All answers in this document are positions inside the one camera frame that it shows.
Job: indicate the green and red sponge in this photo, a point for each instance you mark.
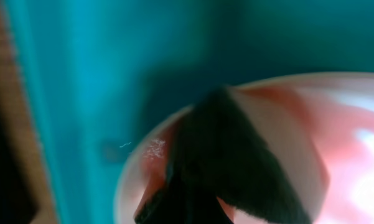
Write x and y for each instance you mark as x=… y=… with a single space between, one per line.
x=237 y=151

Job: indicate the black rectangular tray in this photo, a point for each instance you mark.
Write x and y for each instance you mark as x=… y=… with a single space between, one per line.
x=16 y=203

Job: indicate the teal plastic serving tray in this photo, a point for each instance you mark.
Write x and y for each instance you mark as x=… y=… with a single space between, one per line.
x=101 y=74

